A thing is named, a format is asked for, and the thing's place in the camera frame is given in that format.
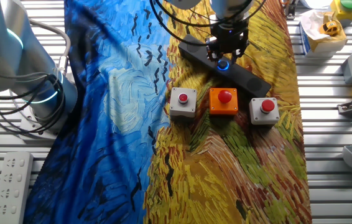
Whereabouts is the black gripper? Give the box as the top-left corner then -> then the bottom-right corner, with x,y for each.
206,26 -> 248,65

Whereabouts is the blue-lit speaker knob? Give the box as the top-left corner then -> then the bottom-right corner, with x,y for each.
216,58 -> 230,72

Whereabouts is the black speaker bar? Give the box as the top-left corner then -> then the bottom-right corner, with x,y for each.
178,34 -> 272,99

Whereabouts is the orange box red mushroom button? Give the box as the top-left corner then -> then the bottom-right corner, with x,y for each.
208,87 -> 239,116

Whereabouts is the white box red mushroom button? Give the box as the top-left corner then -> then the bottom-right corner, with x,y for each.
249,97 -> 280,126

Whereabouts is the grey box small red button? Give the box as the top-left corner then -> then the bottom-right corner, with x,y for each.
169,87 -> 198,119

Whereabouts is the dark metal clamp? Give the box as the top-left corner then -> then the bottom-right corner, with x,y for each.
283,0 -> 300,20

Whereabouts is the tissue box with white paper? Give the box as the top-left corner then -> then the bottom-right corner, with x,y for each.
299,11 -> 348,58

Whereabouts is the yellow toy car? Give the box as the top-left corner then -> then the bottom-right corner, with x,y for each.
319,20 -> 340,37

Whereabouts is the yellow box green button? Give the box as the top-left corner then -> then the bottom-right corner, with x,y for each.
330,0 -> 352,28

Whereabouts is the painted wheatfield print cloth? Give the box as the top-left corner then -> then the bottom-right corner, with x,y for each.
23,0 -> 313,224

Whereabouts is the white power strip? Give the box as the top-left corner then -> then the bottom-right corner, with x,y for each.
0,151 -> 34,224

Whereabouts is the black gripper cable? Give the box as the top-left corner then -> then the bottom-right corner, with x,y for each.
149,0 -> 269,47

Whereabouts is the thick grey robot cable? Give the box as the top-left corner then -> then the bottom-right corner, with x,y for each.
29,19 -> 72,77

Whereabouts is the black cable loop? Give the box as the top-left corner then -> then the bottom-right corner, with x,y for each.
0,73 -> 67,138

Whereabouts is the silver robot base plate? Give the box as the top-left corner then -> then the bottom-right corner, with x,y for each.
19,104 -> 63,141

